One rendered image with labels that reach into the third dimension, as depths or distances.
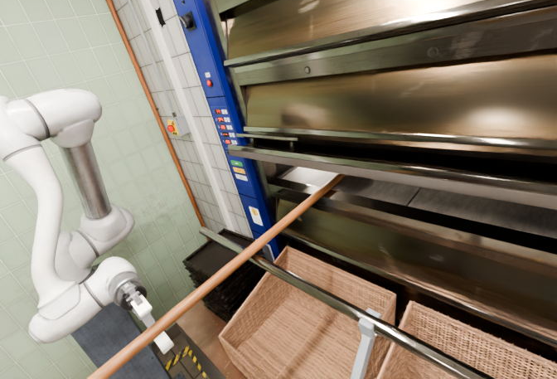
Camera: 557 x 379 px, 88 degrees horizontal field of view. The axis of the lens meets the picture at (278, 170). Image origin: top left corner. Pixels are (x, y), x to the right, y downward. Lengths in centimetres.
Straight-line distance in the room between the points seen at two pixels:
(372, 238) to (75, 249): 118
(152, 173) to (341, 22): 153
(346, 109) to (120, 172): 144
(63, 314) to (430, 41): 118
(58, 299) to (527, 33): 127
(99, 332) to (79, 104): 98
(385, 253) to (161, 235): 150
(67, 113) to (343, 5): 89
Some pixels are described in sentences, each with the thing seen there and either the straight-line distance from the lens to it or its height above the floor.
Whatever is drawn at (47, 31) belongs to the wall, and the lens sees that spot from 192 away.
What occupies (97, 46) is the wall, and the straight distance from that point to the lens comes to 195.
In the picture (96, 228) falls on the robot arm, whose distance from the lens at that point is 146.
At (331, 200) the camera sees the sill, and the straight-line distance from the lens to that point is 111.
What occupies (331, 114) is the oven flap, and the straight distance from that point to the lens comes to 93.
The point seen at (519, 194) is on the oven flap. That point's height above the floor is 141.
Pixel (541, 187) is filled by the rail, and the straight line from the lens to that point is 67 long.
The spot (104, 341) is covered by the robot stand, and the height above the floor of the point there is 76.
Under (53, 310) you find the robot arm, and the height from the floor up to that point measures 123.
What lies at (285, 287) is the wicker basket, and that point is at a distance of 156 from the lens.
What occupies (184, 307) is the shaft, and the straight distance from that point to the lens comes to 87.
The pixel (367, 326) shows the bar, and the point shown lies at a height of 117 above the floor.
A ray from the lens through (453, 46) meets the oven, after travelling 76.
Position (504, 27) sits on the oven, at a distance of 74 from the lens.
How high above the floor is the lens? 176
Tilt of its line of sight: 24 degrees down
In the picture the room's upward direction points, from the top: 15 degrees counter-clockwise
